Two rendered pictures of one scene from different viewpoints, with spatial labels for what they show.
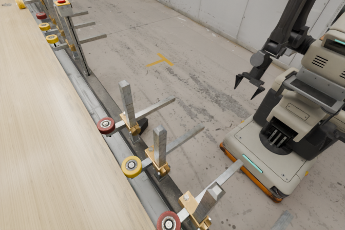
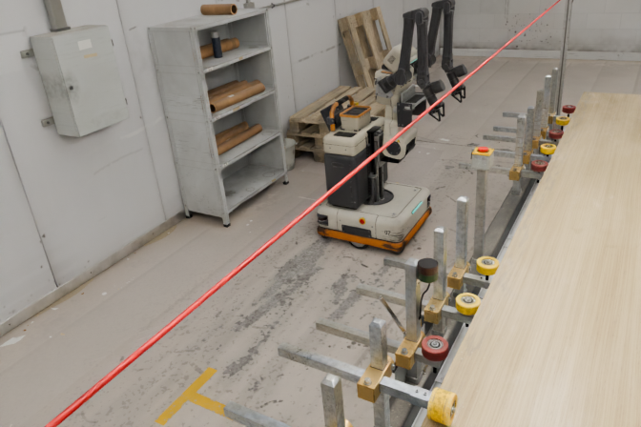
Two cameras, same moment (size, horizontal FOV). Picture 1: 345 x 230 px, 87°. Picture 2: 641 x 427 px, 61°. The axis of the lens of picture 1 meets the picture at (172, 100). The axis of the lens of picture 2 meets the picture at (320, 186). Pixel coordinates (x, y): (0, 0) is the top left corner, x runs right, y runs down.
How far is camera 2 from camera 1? 3.37 m
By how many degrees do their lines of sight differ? 83
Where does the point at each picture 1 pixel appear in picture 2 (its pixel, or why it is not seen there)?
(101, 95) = (496, 232)
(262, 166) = (416, 199)
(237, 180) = (426, 239)
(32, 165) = (608, 170)
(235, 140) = (401, 215)
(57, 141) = (583, 172)
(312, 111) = not seen: hidden behind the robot
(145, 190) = not seen: hidden behind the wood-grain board
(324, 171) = not seen: hidden behind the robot
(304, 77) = (404, 98)
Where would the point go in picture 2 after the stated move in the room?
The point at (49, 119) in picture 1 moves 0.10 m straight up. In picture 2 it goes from (578, 183) to (581, 163)
